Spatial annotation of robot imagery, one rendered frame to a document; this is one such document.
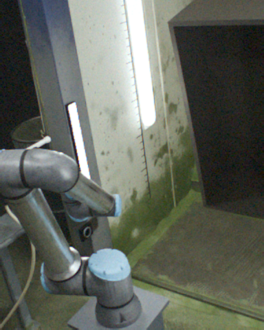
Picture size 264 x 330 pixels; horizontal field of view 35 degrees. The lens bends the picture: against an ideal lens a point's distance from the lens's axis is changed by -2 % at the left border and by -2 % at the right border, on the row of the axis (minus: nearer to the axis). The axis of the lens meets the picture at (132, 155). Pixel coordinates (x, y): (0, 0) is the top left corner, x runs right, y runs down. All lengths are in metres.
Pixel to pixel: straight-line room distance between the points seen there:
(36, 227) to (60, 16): 1.19
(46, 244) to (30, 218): 0.14
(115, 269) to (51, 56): 1.13
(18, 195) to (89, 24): 1.33
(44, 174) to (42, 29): 1.13
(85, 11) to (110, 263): 1.37
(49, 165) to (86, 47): 1.26
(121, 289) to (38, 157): 0.66
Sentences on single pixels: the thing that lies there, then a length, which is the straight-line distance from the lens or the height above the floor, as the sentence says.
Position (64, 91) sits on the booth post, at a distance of 2.25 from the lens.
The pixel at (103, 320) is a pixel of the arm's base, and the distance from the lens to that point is 1.75.
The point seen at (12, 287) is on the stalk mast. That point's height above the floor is 0.35.
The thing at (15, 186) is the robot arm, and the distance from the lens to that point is 1.26.
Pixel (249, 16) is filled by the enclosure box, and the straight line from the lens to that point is 1.96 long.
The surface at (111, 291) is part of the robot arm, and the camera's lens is 1.64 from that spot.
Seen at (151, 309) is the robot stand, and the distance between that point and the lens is 1.79.
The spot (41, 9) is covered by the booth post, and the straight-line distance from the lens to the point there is 2.18.
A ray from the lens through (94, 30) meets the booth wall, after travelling 2.44.
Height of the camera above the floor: 1.91
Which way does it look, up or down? 24 degrees down
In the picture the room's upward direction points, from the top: 8 degrees counter-clockwise
